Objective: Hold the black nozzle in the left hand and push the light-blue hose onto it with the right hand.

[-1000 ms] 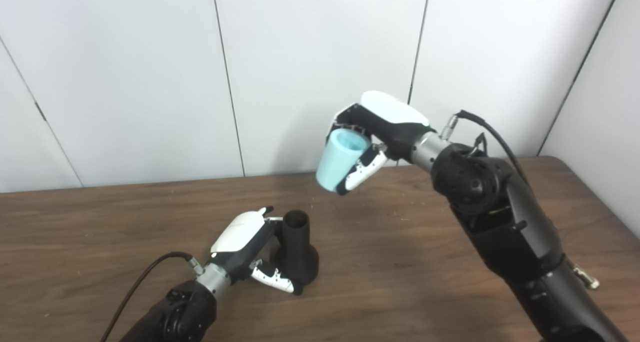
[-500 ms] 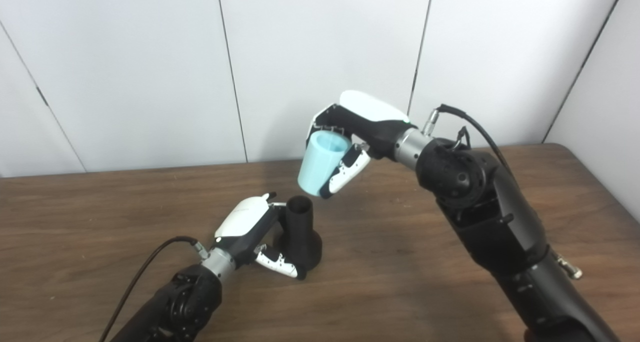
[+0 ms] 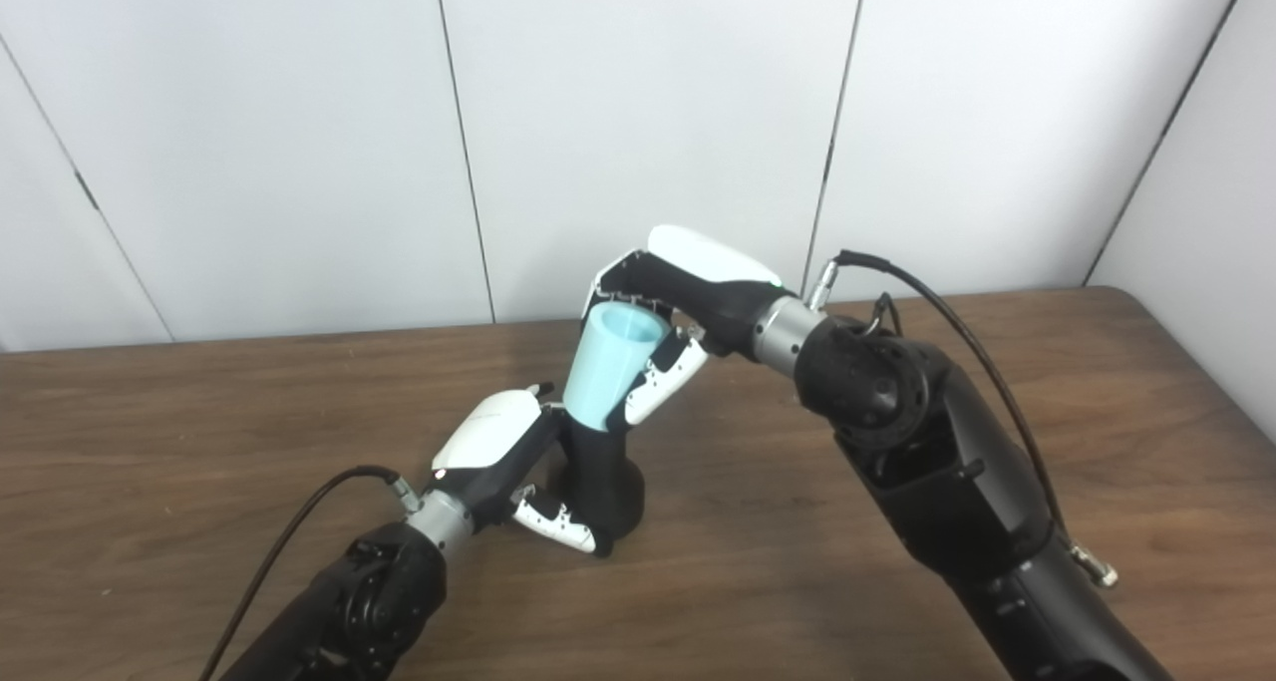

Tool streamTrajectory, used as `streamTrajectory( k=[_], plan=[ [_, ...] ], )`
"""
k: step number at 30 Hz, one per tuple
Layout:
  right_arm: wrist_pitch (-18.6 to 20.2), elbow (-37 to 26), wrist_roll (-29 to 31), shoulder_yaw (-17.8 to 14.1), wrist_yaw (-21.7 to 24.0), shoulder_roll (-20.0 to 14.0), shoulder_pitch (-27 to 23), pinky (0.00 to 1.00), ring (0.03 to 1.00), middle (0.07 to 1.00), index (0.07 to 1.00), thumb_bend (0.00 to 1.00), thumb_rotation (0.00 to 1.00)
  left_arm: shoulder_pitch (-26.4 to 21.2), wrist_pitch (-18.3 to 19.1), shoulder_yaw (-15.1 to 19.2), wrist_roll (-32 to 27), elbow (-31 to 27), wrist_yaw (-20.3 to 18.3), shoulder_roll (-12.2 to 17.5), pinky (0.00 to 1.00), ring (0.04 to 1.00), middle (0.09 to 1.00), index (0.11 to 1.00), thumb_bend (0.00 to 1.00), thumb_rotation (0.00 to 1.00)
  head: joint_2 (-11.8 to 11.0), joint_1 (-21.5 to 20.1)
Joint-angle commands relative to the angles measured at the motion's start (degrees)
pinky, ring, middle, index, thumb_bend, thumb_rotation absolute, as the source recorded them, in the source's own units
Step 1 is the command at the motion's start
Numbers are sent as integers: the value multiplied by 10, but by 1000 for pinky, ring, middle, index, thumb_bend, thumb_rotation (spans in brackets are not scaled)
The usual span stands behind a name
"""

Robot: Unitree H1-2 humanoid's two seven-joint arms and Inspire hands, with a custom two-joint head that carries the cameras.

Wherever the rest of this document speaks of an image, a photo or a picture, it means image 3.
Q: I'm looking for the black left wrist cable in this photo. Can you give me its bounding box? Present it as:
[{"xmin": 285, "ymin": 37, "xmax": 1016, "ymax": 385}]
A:
[{"xmin": 199, "ymin": 465, "xmax": 422, "ymax": 681}]

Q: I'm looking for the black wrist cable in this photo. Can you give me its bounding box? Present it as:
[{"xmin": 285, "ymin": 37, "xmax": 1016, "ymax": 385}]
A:
[
  {"xmin": 805, "ymin": 249, "xmax": 1119, "ymax": 588},
  {"xmin": 199, "ymin": 465, "xmax": 422, "ymax": 681}
]

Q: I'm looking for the black flared nozzle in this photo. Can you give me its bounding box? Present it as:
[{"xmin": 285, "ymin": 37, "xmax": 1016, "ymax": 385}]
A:
[{"xmin": 551, "ymin": 407, "xmax": 646, "ymax": 559}]

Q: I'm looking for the light-blue hose piece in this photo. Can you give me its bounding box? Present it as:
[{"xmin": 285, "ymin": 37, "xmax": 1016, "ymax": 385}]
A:
[{"xmin": 562, "ymin": 302, "xmax": 672, "ymax": 433}]

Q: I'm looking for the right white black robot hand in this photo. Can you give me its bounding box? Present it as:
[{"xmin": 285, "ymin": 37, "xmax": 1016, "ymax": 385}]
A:
[{"xmin": 581, "ymin": 224, "xmax": 798, "ymax": 429}]

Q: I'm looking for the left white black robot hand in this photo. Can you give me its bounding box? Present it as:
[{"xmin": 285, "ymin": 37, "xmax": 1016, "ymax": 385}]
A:
[{"xmin": 431, "ymin": 382, "xmax": 599, "ymax": 557}]

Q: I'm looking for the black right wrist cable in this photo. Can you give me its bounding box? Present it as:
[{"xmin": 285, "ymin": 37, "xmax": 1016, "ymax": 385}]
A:
[{"xmin": 805, "ymin": 249, "xmax": 1119, "ymax": 588}]

